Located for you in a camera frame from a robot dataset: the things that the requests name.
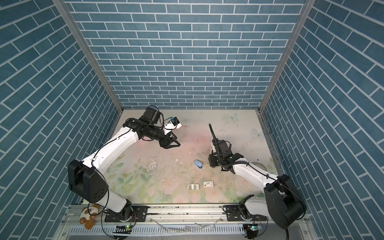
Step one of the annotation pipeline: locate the white perforated cable duct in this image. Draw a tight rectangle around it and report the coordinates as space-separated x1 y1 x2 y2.
68 224 245 237

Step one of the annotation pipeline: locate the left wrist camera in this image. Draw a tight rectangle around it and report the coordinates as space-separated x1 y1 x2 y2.
166 117 182 131

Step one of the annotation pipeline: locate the brown white plush toy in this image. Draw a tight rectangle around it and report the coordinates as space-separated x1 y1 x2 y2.
79 205 99 230

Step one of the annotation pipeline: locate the aluminium front rail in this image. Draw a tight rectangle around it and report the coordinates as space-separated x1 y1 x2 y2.
53 204 317 240

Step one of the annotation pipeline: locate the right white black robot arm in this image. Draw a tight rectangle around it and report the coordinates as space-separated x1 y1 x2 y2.
209 124 307 230

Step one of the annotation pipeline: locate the staple box tray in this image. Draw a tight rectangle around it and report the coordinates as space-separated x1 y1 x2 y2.
187 184 200 191

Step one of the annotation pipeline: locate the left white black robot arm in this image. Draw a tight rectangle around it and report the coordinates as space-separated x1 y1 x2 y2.
68 106 182 221

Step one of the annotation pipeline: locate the light blue stapler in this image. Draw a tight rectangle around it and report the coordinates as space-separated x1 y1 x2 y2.
194 160 203 170

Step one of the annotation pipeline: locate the white staple box sleeve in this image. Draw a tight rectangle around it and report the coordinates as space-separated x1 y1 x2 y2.
203 181 214 188

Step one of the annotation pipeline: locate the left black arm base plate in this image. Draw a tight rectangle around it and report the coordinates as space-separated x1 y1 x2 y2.
104 206 149 223

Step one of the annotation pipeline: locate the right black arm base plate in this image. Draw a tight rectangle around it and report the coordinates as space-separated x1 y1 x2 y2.
222 205 267 222

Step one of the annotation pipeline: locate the clear tape roll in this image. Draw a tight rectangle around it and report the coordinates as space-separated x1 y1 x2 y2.
252 163 268 176

